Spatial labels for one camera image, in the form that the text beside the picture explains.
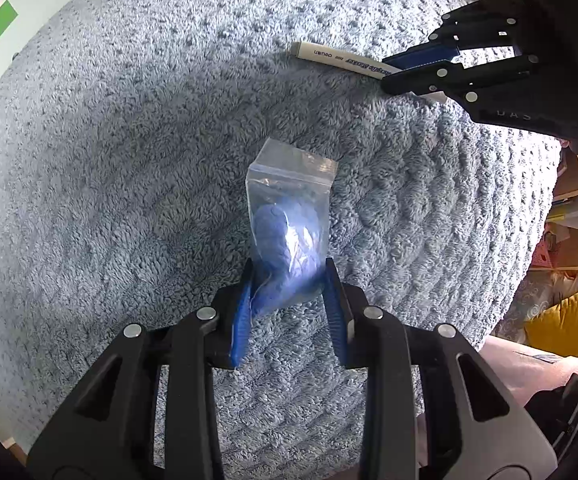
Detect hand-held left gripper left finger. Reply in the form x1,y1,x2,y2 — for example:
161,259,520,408
26,257,255,480

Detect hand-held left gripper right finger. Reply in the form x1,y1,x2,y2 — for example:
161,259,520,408
321,257,557,480

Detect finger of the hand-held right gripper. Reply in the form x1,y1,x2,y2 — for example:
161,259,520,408
381,0,525,73
380,55,540,106

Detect white marker pen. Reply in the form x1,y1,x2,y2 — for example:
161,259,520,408
289,41,450,103

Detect clear zip bag blue contents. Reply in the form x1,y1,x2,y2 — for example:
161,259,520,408
245,137,339,318

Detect person's leg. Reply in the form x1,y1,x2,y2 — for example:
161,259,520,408
479,335,578,411

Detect wooden shelf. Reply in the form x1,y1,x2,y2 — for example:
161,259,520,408
529,25,578,273

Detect grey fluffy blanket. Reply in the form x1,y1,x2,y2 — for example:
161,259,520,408
0,0,562,480

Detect yellow pillow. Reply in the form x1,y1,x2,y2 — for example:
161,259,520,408
524,277,578,361

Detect dark bag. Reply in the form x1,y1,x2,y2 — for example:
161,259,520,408
524,372,578,466

